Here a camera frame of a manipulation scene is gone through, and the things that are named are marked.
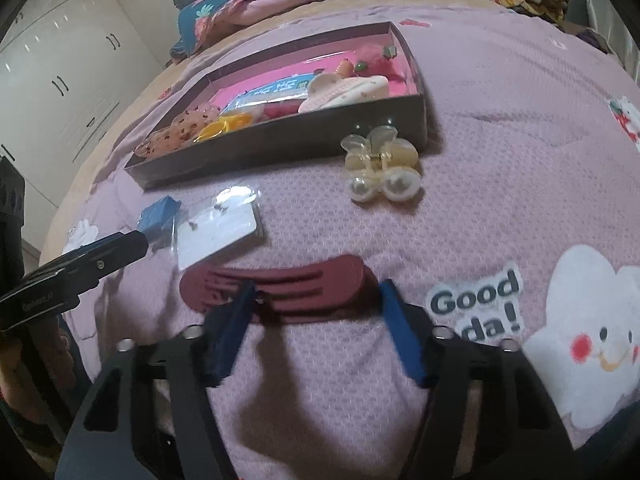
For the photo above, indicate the cream cloud claw clip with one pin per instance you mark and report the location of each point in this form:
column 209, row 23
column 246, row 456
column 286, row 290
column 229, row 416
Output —
column 350, row 92

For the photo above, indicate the small blue box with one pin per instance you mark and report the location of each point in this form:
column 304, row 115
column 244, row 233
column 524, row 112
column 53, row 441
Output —
column 157, row 215

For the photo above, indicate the floral pink blue pillow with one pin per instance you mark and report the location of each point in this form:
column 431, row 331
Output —
column 225, row 15

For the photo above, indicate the shallow brown box pink inside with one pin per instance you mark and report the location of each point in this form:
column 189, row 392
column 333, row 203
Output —
column 300, row 145

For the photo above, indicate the maroon hair clip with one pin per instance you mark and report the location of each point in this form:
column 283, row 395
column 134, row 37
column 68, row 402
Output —
column 300, row 290

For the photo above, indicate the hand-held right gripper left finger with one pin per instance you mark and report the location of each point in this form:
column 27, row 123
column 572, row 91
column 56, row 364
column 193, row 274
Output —
column 230, row 340

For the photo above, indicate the cream curtain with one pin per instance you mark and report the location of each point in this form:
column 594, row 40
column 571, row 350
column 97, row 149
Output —
column 615, row 25

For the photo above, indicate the pearl flower claw clip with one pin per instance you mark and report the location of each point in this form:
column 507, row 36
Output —
column 385, row 185

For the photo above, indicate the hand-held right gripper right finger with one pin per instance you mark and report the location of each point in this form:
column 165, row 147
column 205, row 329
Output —
column 405, row 340

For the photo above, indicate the polka-dot mesh hair bow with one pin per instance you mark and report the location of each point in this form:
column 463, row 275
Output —
column 185, row 127

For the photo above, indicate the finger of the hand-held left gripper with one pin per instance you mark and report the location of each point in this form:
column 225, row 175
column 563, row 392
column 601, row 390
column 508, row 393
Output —
column 110, row 255

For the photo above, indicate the white wardrobe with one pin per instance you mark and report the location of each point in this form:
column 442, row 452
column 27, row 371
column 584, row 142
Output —
column 65, row 60

